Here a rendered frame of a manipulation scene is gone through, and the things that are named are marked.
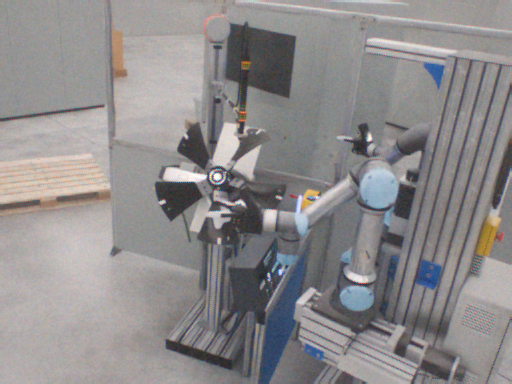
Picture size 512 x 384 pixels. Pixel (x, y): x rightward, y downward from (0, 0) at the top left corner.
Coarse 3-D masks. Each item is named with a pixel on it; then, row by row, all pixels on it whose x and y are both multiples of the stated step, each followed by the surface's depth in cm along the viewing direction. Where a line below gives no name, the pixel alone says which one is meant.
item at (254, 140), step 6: (264, 132) 266; (246, 138) 273; (252, 138) 268; (258, 138) 265; (264, 138) 263; (246, 144) 268; (252, 144) 264; (258, 144) 262; (240, 150) 267; (246, 150) 263; (234, 156) 269; (240, 156) 263
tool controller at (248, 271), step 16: (256, 240) 199; (272, 240) 196; (240, 256) 188; (256, 256) 185; (272, 256) 194; (240, 272) 180; (256, 272) 178; (272, 272) 193; (240, 288) 182; (256, 288) 180; (240, 304) 185; (256, 304) 183
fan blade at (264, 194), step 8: (248, 184) 261; (256, 184) 263; (264, 184) 264; (272, 184) 264; (280, 184) 264; (256, 192) 256; (264, 192) 257; (272, 192) 258; (256, 200) 252; (264, 200) 253; (272, 200) 254; (280, 200) 255; (264, 208) 250; (272, 208) 251
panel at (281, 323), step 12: (300, 264) 291; (300, 276) 301; (288, 288) 270; (300, 288) 311; (288, 300) 278; (276, 312) 251; (288, 312) 287; (276, 324) 258; (288, 324) 297; (276, 336) 266; (288, 336) 307; (264, 348) 242; (276, 348) 274; (264, 360) 248; (276, 360) 283; (264, 372) 255
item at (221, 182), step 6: (210, 168) 261; (216, 168) 261; (222, 168) 260; (210, 174) 261; (222, 174) 259; (228, 174) 259; (210, 180) 260; (216, 180) 258; (222, 180) 258; (216, 186) 257; (222, 186) 258; (228, 186) 263; (228, 192) 267
